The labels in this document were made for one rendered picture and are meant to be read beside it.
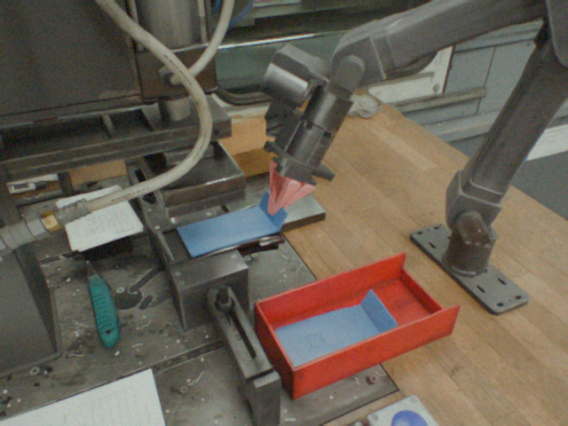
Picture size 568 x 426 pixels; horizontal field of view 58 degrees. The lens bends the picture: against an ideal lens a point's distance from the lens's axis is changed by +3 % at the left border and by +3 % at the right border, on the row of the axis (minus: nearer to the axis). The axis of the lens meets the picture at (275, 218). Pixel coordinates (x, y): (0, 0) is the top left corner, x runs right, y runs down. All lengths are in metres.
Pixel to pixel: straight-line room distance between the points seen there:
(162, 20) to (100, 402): 0.45
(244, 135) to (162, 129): 0.51
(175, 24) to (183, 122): 0.12
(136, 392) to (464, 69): 1.35
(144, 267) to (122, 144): 0.29
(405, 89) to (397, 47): 0.89
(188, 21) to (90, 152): 0.18
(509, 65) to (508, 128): 1.11
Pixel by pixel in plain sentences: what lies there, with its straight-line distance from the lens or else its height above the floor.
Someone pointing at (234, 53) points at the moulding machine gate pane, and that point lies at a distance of 1.29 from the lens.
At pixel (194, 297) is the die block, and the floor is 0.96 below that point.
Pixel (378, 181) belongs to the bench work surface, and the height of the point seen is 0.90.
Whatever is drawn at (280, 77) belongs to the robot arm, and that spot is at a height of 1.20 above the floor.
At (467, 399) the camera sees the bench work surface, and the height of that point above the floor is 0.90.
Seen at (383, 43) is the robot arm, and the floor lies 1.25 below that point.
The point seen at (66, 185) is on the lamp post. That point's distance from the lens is 0.95.
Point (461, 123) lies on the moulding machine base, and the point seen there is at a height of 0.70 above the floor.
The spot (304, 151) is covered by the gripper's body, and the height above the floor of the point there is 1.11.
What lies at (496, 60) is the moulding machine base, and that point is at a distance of 1.77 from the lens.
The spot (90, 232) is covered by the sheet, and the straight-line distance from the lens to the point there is 0.86.
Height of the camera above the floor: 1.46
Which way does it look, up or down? 38 degrees down
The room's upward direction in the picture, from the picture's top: straight up
